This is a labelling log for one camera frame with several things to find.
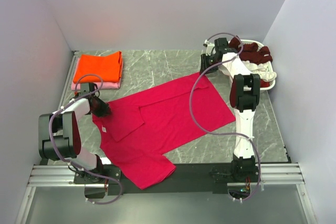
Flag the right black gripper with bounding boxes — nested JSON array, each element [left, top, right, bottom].
[[198, 54, 220, 76]]

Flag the crimson pink t shirt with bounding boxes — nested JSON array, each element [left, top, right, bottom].
[[92, 73, 235, 189]]

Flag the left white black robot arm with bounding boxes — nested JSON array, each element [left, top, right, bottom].
[[38, 82, 111, 184]]

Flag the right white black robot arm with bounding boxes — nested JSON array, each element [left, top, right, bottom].
[[200, 37, 260, 182]]

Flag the folded light pink t shirt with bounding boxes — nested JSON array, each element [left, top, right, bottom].
[[71, 59, 121, 91]]

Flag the white crumpled garment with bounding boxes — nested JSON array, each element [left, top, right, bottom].
[[218, 58, 277, 90]]

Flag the folded orange t shirt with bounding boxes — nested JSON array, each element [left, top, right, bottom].
[[73, 51, 123, 84]]

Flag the dark maroon garment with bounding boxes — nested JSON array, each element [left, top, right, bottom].
[[228, 37, 273, 65]]

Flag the red garment in basket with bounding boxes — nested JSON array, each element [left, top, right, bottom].
[[260, 80, 270, 88]]

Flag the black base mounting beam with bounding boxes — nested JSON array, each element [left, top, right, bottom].
[[73, 163, 260, 199]]

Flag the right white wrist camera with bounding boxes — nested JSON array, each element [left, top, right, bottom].
[[203, 40, 215, 56]]

